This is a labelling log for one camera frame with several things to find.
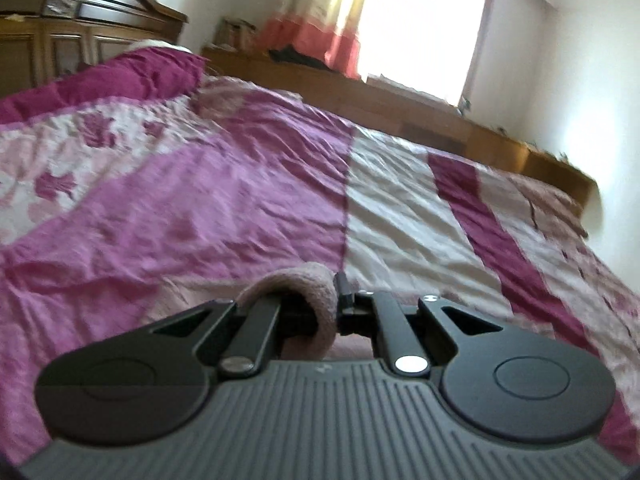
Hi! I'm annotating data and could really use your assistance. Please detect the low wooden cabinet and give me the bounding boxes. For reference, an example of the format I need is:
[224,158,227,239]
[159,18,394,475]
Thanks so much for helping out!
[200,45,598,218]

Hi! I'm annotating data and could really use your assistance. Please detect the pink and cream curtain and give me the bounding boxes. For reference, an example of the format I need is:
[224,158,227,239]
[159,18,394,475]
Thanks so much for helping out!
[260,0,381,81]

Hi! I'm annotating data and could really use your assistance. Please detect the white pillow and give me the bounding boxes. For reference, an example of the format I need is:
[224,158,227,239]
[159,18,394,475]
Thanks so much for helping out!
[122,39,193,56]

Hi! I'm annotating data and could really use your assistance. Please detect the dark cloth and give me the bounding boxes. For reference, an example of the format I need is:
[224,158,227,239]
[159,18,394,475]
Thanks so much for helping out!
[267,46,331,71]

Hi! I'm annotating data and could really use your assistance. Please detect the pink knitted cardigan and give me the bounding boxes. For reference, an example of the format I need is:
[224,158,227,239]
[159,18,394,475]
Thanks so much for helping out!
[235,262,381,361]

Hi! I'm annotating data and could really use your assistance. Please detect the pink floral bedspread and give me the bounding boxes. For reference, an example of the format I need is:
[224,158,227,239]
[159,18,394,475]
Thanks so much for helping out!
[0,50,640,471]

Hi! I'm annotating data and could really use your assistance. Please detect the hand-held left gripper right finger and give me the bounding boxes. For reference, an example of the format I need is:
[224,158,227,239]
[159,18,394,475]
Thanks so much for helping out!
[334,272,503,377]

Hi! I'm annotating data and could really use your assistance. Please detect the bright window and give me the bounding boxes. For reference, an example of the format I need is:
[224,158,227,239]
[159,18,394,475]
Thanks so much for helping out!
[350,0,496,108]

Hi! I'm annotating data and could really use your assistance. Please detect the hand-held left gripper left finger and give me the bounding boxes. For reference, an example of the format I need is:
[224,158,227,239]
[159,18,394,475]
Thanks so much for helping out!
[150,294,283,378]

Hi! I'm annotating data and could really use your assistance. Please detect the dark wooden headboard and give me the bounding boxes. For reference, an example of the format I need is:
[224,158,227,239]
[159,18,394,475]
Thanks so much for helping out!
[0,0,188,98]

